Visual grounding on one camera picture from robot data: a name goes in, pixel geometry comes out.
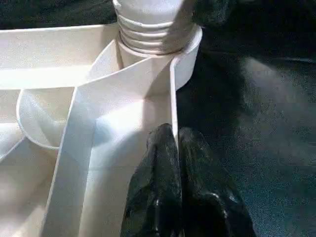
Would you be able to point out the white plastic table top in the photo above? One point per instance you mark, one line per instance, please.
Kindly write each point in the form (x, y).
(59, 123)

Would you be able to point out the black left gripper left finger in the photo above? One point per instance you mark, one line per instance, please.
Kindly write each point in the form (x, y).
(155, 197)

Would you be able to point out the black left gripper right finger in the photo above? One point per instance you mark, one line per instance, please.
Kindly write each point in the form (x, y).
(210, 200)

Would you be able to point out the white plastic table leg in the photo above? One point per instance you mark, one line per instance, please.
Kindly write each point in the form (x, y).
(153, 24)

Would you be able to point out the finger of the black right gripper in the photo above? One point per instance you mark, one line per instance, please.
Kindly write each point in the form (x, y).
(215, 10)

